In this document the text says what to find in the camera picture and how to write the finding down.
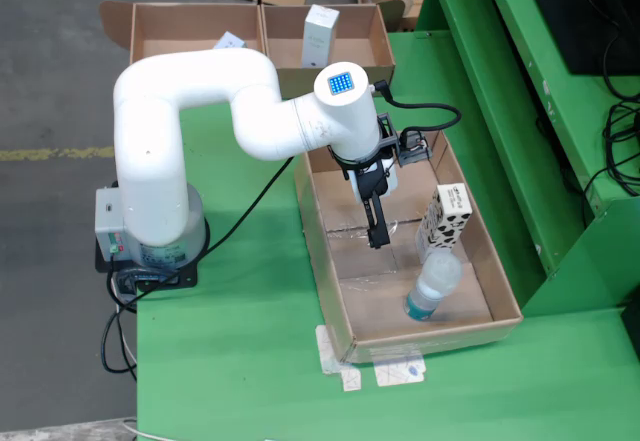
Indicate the small lilac product box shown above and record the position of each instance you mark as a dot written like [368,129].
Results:
[230,41]

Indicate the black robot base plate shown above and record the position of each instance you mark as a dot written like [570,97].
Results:
[185,281]

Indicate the clear bottle with teal label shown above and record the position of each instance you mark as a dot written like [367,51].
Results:
[435,276]

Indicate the shallow cardboard tray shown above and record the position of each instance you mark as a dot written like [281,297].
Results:
[380,306]

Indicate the white printed tape patch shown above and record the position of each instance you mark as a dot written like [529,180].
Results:
[400,373]
[327,351]

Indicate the green metal shelf unit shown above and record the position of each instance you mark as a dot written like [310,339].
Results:
[500,111]

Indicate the cow print carton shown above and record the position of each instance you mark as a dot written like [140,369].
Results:
[445,221]

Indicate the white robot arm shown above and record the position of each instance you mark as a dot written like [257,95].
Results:
[150,161]

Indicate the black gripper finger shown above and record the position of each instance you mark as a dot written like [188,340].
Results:
[379,233]

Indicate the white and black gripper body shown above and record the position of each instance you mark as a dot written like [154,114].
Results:
[391,181]

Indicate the grey robot control box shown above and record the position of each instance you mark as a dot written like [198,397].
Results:
[112,221]

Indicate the tall white product box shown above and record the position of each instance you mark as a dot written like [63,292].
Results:
[320,36]

